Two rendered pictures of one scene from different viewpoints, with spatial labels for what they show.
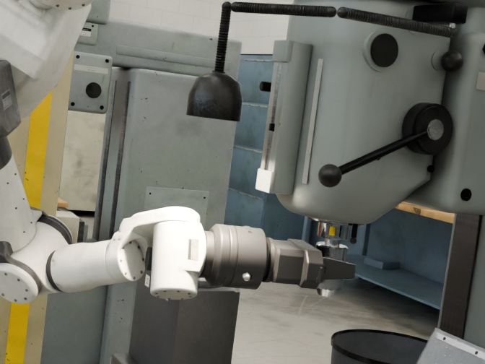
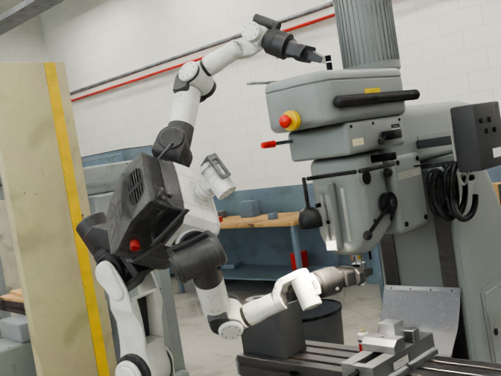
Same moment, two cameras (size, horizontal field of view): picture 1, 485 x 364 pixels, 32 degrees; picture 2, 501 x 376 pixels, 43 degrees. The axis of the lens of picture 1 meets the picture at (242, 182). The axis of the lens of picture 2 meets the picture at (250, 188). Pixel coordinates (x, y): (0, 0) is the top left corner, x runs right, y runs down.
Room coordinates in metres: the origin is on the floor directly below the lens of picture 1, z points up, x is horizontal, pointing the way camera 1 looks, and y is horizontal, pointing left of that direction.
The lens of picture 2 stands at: (-0.65, 0.77, 1.69)
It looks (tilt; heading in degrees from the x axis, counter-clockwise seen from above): 3 degrees down; 343
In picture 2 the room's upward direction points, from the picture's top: 9 degrees counter-clockwise
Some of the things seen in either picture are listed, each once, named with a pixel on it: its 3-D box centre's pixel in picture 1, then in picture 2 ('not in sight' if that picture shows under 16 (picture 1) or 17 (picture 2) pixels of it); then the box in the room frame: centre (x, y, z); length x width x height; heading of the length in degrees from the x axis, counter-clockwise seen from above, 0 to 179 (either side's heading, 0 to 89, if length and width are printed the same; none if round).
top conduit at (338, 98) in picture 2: not in sight; (379, 98); (1.14, -0.24, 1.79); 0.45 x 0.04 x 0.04; 118
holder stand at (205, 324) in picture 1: (182, 321); (270, 324); (1.61, 0.08, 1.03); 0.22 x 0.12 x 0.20; 27
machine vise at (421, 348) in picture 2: not in sight; (388, 351); (1.16, -0.16, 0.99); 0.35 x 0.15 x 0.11; 117
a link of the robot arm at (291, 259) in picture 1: (269, 261); (338, 279); (1.23, -0.05, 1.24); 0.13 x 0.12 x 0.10; 15
